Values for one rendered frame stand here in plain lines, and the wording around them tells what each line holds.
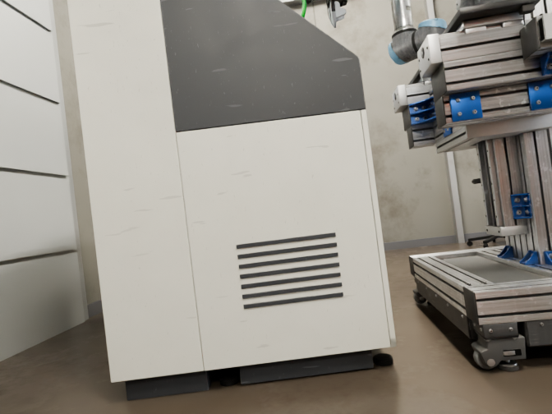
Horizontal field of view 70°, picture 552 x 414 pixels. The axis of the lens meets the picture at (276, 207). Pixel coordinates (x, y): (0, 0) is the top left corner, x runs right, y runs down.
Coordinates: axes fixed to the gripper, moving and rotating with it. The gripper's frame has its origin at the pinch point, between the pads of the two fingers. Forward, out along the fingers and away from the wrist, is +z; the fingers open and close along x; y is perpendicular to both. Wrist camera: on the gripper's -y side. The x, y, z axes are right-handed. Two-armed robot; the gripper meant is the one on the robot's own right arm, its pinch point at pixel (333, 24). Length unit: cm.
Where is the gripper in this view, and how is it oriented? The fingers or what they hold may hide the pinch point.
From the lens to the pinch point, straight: 171.5
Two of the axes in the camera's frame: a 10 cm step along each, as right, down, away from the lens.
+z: 1.2, 9.9, -0.2
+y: 9.9, -1.2, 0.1
